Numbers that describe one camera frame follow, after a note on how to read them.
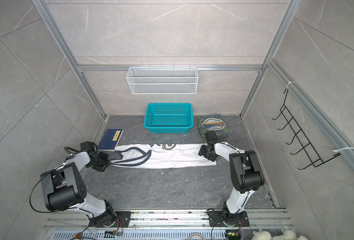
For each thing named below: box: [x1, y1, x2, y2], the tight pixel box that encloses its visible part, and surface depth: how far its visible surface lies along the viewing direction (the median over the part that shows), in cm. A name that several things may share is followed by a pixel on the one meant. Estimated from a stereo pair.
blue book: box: [97, 128, 124, 152], surface depth 106 cm
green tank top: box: [197, 114, 230, 138], surface depth 113 cm
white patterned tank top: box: [110, 143, 217, 169], surface depth 97 cm
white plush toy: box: [251, 228, 309, 240], surface depth 65 cm
